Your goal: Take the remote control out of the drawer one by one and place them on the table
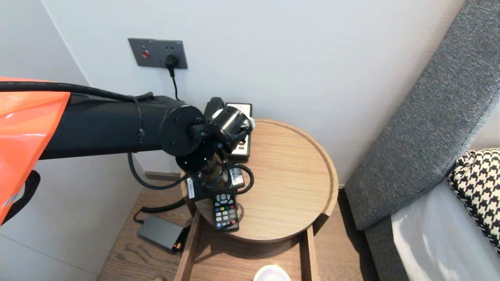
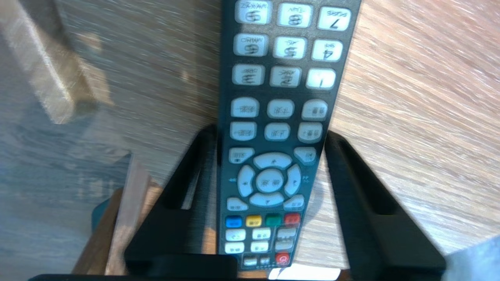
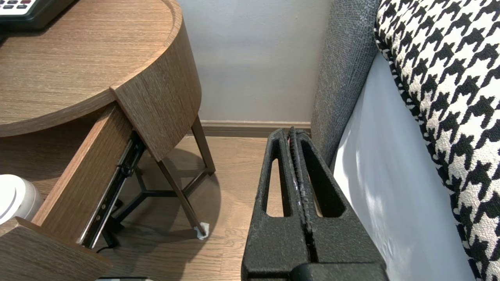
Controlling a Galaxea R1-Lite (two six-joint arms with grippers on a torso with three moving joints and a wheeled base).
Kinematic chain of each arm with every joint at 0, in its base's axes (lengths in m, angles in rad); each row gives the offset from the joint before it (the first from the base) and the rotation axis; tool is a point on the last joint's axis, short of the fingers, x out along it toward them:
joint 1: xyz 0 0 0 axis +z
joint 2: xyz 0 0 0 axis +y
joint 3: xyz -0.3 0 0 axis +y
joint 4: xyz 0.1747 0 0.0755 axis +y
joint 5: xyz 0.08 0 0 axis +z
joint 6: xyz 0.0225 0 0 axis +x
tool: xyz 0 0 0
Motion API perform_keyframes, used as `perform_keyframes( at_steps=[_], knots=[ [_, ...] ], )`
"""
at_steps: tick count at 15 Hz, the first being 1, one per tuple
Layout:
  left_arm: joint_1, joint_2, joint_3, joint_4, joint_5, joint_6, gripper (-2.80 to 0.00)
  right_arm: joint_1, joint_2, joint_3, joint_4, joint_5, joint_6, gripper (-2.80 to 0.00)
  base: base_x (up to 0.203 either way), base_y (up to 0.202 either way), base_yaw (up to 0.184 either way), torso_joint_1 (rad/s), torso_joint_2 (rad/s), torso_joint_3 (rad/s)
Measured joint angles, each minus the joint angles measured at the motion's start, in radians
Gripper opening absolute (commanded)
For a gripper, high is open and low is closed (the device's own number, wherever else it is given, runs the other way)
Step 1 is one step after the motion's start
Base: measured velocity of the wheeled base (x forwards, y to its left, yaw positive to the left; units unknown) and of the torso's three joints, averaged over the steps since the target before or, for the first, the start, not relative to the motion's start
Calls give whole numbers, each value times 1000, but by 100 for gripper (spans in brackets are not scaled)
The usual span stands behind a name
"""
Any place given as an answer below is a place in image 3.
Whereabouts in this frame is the round wooden side table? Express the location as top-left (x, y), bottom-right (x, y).
top-left (0, 0), bottom-right (202, 162)

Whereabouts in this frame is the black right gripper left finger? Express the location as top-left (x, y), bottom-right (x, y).
top-left (241, 128), bottom-right (313, 281)

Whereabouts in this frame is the black drawer slide rail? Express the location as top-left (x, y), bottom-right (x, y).
top-left (80, 133), bottom-right (147, 249)

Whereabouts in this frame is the white round lidded box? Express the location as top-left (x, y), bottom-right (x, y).
top-left (0, 174), bottom-right (43, 226)

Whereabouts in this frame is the grey upholstered headboard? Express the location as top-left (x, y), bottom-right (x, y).
top-left (311, 0), bottom-right (381, 166)

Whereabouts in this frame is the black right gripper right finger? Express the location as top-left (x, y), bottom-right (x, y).
top-left (290, 128), bottom-right (386, 264)

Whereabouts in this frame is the black and white desk telephone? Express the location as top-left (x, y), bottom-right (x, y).
top-left (0, 0), bottom-right (75, 32)

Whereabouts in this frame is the black white houndstooth pillow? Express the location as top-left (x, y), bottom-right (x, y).
top-left (374, 0), bottom-right (500, 281)

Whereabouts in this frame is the grey skirting board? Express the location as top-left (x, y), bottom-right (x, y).
top-left (199, 120), bottom-right (312, 138)

